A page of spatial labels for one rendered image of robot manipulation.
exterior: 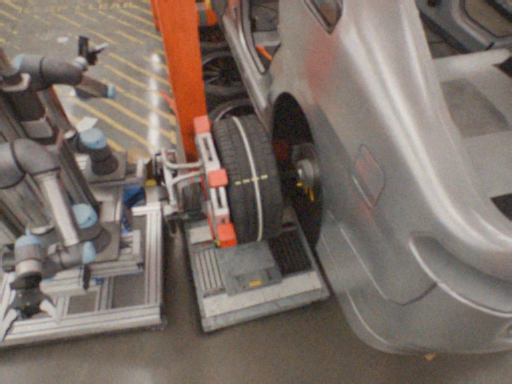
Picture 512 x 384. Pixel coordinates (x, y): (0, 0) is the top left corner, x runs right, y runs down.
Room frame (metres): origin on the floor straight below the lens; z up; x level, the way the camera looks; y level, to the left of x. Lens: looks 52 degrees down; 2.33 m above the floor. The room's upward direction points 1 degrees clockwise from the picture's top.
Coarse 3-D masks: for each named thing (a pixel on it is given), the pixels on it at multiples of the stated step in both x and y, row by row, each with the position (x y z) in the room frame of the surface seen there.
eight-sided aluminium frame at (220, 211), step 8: (200, 136) 1.33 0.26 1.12; (208, 136) 1.33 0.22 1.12; (200, 144) 1.27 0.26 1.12; (208, 144) 1.28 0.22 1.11; (208, 160) 1.17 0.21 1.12; (216, 160) 1.17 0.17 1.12; (200, 168) 1.45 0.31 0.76; (208, 168) 1.13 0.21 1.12; (216, 168) 1.13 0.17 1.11; (216, 200) 1.33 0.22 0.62; (224, 200) 1.03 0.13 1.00; (208, 208) 1.28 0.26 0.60; (216, 208) 1.00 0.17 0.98; (224, 208) 1.01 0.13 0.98; (216, 216) 0.98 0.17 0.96; (224, 216) 0.99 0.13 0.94; (216, 224) 0.98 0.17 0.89; (216, 232) 1.00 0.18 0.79
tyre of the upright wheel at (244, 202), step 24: (216, 120) 1.46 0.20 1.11; (240, 120) 1.42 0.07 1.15; (240, 144) 1.23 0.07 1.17; (264, 144) 1.23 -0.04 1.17; (240, 168) 1.11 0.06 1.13; (264, 168) 1.13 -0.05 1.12; (240, 192) 1.03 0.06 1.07; (264, 192) 1.05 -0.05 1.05; (240, 216) 0.97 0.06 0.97; (264, 216) 1.00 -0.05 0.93; (240, 240) 0.95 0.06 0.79
